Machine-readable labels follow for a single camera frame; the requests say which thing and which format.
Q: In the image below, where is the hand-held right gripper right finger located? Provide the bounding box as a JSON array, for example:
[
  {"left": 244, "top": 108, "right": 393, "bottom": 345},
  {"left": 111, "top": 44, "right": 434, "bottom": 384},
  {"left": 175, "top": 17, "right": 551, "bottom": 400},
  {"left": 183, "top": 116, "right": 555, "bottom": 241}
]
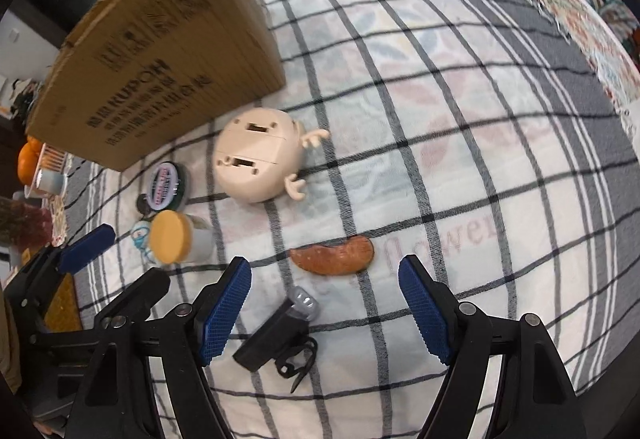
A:
[{"left": 397, "top": 255, "right": 589, "bottom": 439}]

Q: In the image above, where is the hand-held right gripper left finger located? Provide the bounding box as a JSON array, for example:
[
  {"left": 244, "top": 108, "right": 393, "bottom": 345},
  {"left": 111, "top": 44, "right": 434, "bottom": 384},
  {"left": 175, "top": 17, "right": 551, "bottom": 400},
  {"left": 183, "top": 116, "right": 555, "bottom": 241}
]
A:
[{"left": 65, "top": 256, "right": 253, "bottom": 439}]

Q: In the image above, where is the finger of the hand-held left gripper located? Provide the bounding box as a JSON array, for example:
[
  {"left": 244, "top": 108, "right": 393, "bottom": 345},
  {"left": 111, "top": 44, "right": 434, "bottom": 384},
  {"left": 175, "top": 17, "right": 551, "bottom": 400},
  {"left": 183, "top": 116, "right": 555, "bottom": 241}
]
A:
[
  {"left": 56, "top": 223, "right": 117, "bottom": 274},
  {"left": 94, "top": 268, "right": 172, "bottom": 325}
]

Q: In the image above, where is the black bike light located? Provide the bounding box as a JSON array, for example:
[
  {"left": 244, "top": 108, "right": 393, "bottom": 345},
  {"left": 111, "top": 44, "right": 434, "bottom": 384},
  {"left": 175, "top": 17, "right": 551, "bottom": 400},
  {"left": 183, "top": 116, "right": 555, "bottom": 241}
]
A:
[{"left": 232, "top": 285, "right": 320, "bottom": 393}]

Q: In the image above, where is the jar with yellow lid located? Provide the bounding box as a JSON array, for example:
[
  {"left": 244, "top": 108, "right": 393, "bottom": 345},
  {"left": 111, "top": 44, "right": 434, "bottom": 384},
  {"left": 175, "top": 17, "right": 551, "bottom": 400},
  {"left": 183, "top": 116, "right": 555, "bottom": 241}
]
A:
[{"left": 150, "top": 210, "right": 216, "bottom": 266}]

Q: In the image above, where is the orange bread-shaped toy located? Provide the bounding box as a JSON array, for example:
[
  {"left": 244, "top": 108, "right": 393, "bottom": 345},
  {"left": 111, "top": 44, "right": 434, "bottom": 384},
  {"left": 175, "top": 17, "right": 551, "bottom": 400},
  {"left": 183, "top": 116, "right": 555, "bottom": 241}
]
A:
[{"left": 290, "top": 236, "right": 375, "bottom": 276}]

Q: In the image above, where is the beige round toy figure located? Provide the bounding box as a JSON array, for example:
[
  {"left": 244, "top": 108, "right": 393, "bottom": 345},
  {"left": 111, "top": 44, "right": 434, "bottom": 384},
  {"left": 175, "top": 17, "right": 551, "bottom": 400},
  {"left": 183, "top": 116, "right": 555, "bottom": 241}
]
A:
[{"left": 214, "top": 108, "right": 331, "bottom": 204}]

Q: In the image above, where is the brown cardboard box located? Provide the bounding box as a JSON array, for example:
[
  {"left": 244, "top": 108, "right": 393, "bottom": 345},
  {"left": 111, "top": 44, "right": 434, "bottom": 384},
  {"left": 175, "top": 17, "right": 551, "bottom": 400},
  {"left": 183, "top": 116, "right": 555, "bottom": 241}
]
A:
[{"left": 25, "top": 0, "right": 287, "bottom": 172}]

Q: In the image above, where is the brown cork mat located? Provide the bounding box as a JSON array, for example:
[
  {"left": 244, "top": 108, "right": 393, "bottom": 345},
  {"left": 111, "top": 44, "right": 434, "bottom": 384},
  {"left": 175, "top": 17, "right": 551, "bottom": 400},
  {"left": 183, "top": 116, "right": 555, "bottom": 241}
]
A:
[{"left": 44, "top": 273, "right": 82, "bottom": 334}]

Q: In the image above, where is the white blue toy figure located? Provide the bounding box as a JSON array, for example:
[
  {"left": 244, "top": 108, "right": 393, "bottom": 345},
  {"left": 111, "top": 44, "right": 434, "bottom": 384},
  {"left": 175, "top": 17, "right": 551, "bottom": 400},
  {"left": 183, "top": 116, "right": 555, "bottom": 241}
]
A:
[{"left": 130, "top": 218, "right": 157, "bottom": 266}]

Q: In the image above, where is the small white cup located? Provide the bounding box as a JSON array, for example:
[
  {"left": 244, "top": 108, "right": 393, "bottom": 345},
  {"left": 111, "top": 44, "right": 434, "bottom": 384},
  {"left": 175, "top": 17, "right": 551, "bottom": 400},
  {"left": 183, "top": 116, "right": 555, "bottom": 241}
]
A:
[{"left": 32, "top": 168, "right": 67, "bottom": 196}]

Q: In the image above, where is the white ribbed basket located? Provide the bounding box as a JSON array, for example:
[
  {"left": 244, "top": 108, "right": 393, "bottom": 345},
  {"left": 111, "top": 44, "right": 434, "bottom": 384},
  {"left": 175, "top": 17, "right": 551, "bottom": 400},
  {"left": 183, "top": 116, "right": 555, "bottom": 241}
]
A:
[{"left": 30, "top": 143, "right": 71, "bottom": 172}]

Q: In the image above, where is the orange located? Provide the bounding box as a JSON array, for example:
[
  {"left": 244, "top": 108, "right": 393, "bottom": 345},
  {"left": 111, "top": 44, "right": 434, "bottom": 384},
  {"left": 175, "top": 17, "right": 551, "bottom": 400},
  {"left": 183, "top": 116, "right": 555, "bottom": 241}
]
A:
[{"left": 17, "top": 136, "right": 47, "bottom": 186}]

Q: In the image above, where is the grey checked cloth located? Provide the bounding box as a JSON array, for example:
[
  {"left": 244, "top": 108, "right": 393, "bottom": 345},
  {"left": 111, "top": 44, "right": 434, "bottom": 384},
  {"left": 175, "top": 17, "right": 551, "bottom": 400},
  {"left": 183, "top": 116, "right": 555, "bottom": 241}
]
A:
[{"left": 65, "top": 0, "right": 640, "bottom": 439}]

